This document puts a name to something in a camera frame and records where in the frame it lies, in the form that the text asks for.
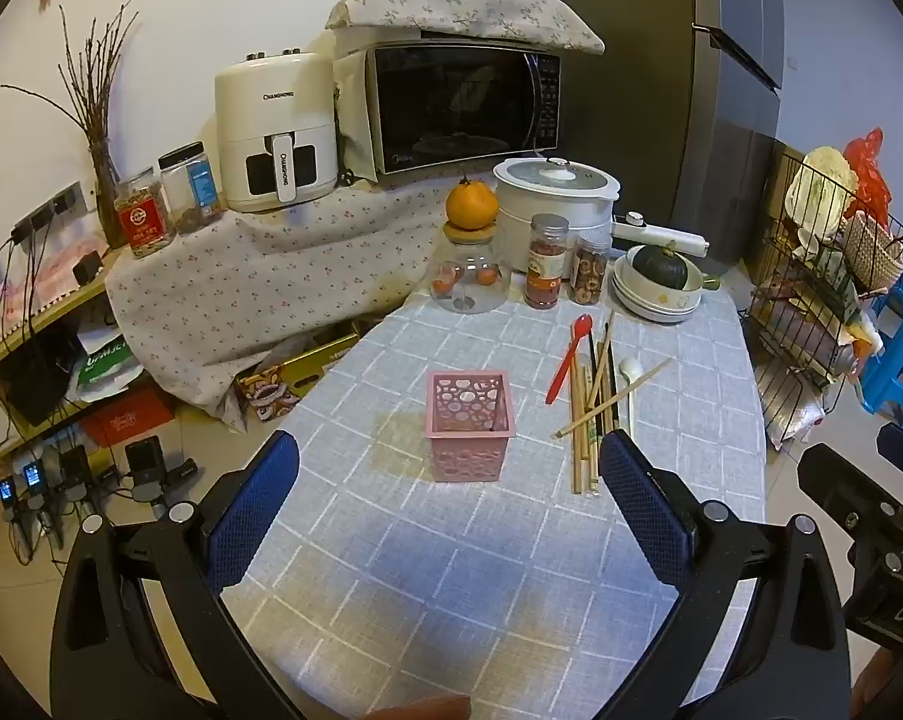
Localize dark green squash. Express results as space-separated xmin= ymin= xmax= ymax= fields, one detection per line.
xmin=629 ymin=240 xmax=696 ymax=290

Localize stack of white bowls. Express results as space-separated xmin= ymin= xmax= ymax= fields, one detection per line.
xmin=612 ymin=268 xmax=703 ymax=314

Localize glass vase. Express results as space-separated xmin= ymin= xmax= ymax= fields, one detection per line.
xmin=88 ymin=139 xmax=127 ymax=248

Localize blue plastic stool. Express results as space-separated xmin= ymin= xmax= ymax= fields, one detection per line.
xmin=860 ymin=270 xmax=903 ymax=421

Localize floral microwave cover cloth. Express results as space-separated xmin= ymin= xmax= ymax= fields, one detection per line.
xmin=325 ymin=0 xmax=606 ymax=185

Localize orange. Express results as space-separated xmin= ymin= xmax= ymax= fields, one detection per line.
xmin=445 ymin=176 xmax=501 ymax=230

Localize red label nut jar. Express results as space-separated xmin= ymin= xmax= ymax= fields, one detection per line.
xmin=113 ymin=167 xmax=176 ymax=260

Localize red plastic bag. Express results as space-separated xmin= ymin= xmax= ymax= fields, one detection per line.
xmin=841 ymin=127 xmax=893 ymax=226

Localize pink perforated utensil basket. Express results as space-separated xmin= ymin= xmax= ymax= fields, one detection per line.
xmin=425 ymin=370 xmax=516 ymax=482

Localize person's right hand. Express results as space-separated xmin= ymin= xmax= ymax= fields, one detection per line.
xmin=852 ymin=652 xmax=903 ymax=720

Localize white plastic spoon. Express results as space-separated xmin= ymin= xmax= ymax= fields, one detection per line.
xmin=617 ymin=358 xmax=645 ymax=436

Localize woven basket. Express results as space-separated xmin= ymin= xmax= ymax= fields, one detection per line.
xmin=841 ymin=210 xmax=903 ymax=293

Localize person's left hand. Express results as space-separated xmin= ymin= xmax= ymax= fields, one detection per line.
xmin=367 ymin=700 xmax=472 ymax=720

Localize blue label clear jar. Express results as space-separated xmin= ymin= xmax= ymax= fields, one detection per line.
xmin=157 ymin=142 xmax=223 ymax=235

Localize dried slices jar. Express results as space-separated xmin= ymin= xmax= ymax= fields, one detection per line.
xmin=569 ymin=234 xmax=613 ymax=306

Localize red spice jar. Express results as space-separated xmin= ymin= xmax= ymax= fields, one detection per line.
xmin=524 ymin=214 xmax=570 ymax=310

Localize black box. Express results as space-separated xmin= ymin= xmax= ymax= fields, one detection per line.
xmin=5 ymin=337 xmax=77 ymax=428

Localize black microwave oven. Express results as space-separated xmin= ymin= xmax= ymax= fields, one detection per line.
xmin=365 ymin=43 xmax=562 ymax=179

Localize wooden shelf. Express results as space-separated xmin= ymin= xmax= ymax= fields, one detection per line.
xmin=0 ymin=270 xmax=115 ymax=391

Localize white deep plate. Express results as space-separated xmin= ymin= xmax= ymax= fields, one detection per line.
xmin=608 ymin=281 xmax=703 ymax=326

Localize red flat box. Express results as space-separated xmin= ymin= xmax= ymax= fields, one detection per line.
xmin=80 ymin=390 xmax=175 ymax=447

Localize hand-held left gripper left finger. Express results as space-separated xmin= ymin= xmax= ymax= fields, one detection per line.
xmin=50 ymin=429 xmax=306 ymax=720

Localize green and white bag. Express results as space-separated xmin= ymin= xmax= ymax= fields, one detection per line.
xmin=72 ymin=334 xmax=145 ymax=402

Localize black wire rack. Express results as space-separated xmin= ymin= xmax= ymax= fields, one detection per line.
xmin=736 ymin=146 xmax=903 ymax=451

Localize grey checked tablecloth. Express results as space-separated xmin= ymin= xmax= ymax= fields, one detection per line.
xmin=218 ymin=289 xmax=767 ymax=720

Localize cream bowl with green handle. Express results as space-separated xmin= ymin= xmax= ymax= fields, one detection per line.
xmin=623 ymin=246 xmax=722 ymax=295

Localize glass jar with wooden lid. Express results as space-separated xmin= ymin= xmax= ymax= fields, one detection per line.
xmin=430 ymin=225 xmax=512 ymax=314

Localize napa cabbage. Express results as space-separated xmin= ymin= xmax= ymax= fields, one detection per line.
xmin=785 ymin=148 xmax=861 ymax=230

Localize dried branches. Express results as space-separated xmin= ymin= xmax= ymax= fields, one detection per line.
xmin=1 ymin=4 xmax=141 ymax=166

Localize wall power sockets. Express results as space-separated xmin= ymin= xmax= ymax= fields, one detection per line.
xmin=8 ymin=181 xmax=85 ymax=245

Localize white electric cooking pot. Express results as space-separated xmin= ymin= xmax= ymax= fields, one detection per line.
xmin=492 ymin=156 xmax=711 ymax=275

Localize red plastic spoon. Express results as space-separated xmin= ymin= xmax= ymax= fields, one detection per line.
xmin=546 ymin=317 xmax=595 ymax=404

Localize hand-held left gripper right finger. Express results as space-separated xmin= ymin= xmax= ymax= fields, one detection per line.
xmin=597 ymin=429 xmax=853 ymax=720

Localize black cables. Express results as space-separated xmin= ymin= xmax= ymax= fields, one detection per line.
xmin=0 ymin=232 xmax=47 ymax=368

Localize white air fryer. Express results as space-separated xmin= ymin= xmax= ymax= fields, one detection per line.
xmin=213 ymin=49 xmax=340 ymax=213

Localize yellow cardboard box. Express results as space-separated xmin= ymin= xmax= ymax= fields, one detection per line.
xmin=233 ymin=334 xmax=362 ymax=425

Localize grey refrigerator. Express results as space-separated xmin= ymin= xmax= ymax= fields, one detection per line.
xmin=527 ymin=0 xmax=786 ymax=263

